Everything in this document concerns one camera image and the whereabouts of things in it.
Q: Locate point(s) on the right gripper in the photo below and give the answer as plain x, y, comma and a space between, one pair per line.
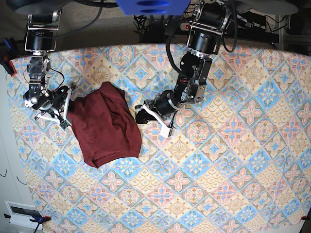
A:
50, 105

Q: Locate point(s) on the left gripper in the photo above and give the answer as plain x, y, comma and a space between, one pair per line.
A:
161, 109

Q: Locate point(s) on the dark red t-shirt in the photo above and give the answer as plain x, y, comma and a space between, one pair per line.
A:
104, 127

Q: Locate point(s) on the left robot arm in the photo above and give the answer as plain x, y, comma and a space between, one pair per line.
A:
199, 60

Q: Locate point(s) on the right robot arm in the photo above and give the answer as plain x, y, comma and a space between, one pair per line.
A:
42, 33

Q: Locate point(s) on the patterned tablecloth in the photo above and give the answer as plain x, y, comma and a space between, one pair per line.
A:
239, 162

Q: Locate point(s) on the blue clamp lower left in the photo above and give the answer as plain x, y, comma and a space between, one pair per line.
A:
36, 219

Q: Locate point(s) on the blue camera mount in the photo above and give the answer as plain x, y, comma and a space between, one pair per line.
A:
153, 7

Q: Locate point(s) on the white wall outlet box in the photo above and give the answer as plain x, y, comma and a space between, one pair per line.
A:
20, 214

